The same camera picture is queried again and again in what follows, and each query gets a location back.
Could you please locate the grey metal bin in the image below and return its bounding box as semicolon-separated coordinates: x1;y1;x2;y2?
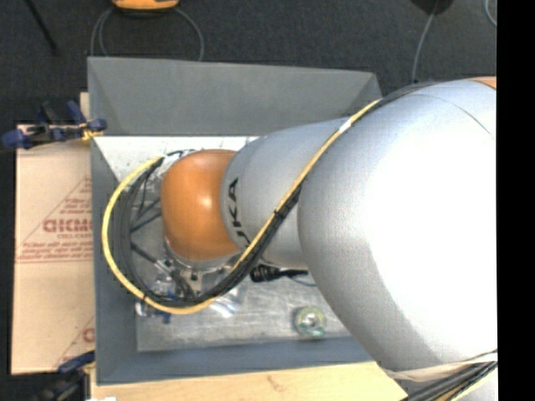
86;56;385;386

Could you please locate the brown cardboard board red print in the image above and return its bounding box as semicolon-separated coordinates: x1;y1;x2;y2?
9;124;98;376

